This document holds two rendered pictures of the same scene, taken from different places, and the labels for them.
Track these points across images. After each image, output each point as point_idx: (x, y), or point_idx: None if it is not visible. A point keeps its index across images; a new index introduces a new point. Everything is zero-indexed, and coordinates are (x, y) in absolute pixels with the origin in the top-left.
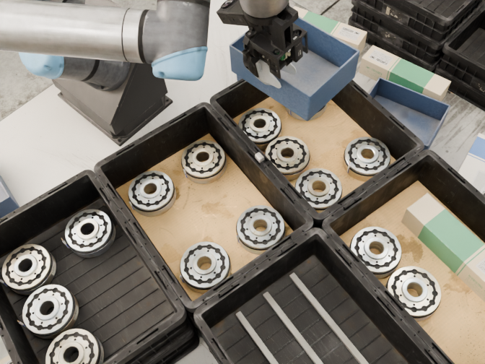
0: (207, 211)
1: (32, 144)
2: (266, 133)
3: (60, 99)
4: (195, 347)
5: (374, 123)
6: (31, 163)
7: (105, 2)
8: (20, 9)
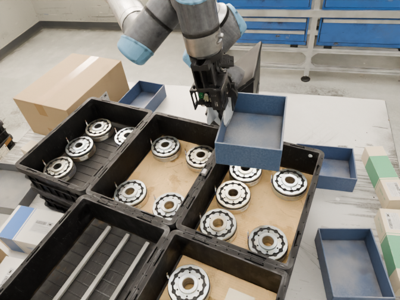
0: (171, 178)
1: (184, 102)
2: (240, 175)
3: None
4: None
5: None
6: (174, 108)
7: (255, 56)
8: None
